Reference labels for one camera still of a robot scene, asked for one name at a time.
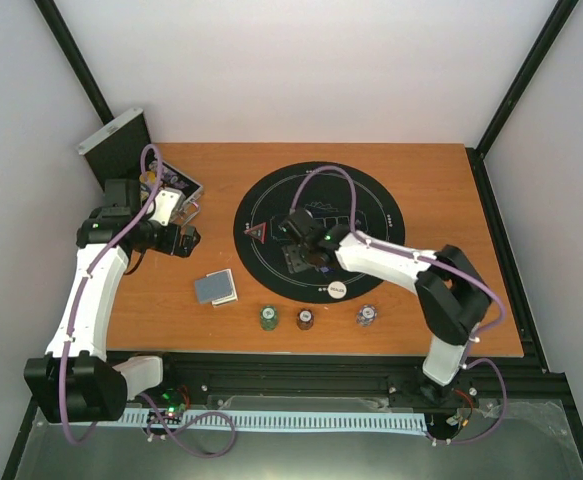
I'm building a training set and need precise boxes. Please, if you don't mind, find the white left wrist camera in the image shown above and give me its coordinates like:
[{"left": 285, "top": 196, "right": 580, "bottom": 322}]
[{"left": 150, "top": 188, "right": 185, "bottom": 226}]

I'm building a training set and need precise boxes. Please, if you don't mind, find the white dealer button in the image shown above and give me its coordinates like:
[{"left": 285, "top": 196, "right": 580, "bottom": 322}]
[{"left": 326, "top": 281, "right": 347, "bottom": 299}]

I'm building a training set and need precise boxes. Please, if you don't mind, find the light blue cable duct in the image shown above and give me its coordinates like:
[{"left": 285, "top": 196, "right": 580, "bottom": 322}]
[{"left": 110, "top": 407, "right": 427, "bottom": 436}]

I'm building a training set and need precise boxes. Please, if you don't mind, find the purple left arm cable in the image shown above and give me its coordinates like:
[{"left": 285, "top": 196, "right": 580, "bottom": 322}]
[{"left": 58, "top": 143, "right": 237, "bottom": 459}]

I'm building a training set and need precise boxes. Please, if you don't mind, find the aluminium poker case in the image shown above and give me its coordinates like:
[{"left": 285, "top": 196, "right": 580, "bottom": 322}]
[{"left": 77, "top": 107, "right": 204, "bottom": 225}]

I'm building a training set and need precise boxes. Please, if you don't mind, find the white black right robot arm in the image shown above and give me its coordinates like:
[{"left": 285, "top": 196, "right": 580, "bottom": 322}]
[{"left": 280, "top": 208, "right": 494, "bottom": 389}]

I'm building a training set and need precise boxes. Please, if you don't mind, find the blue white poker chip stack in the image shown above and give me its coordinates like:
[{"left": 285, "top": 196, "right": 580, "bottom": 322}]
[{"left": 356, "top": 304, "right": 378, "bottom": 327}]

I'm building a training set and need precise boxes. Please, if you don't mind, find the blue playing card deck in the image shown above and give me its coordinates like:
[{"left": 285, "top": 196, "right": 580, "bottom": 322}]
[{"left": 194, "top": 270, "right": 234, "bottom": 304}]

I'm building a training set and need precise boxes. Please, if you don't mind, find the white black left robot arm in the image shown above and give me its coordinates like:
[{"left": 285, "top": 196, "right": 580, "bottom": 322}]
[{"left": 24, "top": 179, "right": 200, "bottom": 424}]

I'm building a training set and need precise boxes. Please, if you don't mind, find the triangular all-in marker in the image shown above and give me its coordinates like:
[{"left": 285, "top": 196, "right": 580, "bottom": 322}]
[{"left": 244, "top": 221, "right": 268, "bottom": 244}]

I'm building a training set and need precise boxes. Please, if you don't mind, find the green poker chip stack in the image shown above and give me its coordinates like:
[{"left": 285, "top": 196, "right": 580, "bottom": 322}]
[{"left": 260, "top": 305, "right": 278, "bottom": 331}]

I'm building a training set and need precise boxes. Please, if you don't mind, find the red brown poker chip stack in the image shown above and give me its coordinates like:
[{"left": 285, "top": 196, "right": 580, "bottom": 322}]
[{"left": 296, "top": 309, "right": 315, "bottom": 330}]

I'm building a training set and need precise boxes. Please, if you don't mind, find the white playing card box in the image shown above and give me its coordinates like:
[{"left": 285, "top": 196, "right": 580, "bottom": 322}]
[{"left": 211, "top": 269, "right": 238, "bottom": 307}]

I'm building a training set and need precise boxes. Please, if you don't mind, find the round black poker mat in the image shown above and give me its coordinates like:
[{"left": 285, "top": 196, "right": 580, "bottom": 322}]
[{"left": 233, "top": 162, "right": 406, "bottom": 304}]

